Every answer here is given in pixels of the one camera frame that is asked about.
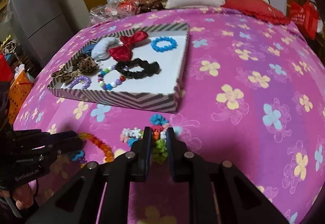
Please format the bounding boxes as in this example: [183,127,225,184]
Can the colourful flower bead bracelet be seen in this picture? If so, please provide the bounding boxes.
[119,113,183,165]

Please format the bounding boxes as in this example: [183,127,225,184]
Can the orange crystal bead bracelet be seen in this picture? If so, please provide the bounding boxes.
[78,132,115,164]

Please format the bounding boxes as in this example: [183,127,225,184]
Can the multicolour bead bracelet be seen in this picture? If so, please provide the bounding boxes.
[97,64,127,91]

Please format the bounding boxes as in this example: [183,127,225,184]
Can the purple bead bracelet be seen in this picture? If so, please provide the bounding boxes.
[67,75,92,90]

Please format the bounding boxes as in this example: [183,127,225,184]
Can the black scrunchie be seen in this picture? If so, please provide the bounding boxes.
[115,58,161,80]

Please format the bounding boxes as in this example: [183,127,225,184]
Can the leopard print bow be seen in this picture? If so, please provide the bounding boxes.
[51,56,98,84]

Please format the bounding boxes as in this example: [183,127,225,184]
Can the brown scrunchie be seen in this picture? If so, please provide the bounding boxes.
[72,54,88,67]

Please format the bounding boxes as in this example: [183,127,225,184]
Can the red satin bow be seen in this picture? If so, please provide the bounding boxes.
[109,31,148,62]

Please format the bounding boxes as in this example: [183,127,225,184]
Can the white fluffy scrunchie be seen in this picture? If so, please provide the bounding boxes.
[91,37,119,61]

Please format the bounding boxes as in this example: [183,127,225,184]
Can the blue hair claw clip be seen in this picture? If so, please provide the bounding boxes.
[83,44,96,56]

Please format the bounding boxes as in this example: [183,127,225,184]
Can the blue flower bead bracelet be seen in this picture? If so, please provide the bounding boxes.
[150,36,179,53]

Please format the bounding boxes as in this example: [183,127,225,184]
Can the left hand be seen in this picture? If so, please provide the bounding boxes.
[13,183,34,210]

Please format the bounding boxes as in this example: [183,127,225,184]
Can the orange plastic basket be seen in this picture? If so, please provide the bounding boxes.
[8,70,34,125]

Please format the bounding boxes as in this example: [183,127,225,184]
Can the red bag beside basket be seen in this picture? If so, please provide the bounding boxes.
[0,54,14,83]

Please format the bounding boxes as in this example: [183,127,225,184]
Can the pink floral bedsheet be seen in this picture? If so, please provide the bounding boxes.
[14,8,324,223]

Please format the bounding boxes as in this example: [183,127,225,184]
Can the striped chevron tray box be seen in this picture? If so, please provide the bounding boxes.
[47,23,190,113]

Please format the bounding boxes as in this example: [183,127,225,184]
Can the grey refrigerator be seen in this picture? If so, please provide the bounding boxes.
[7,0,73,68]

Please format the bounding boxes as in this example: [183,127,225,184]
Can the clear plastic bag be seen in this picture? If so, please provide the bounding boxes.
[89,0,139,26]

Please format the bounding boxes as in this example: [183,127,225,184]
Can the red cushion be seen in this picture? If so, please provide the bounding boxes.
[223,0,291,25]

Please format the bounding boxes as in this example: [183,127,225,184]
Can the red shopping bag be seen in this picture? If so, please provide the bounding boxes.
[289,0,320,40]

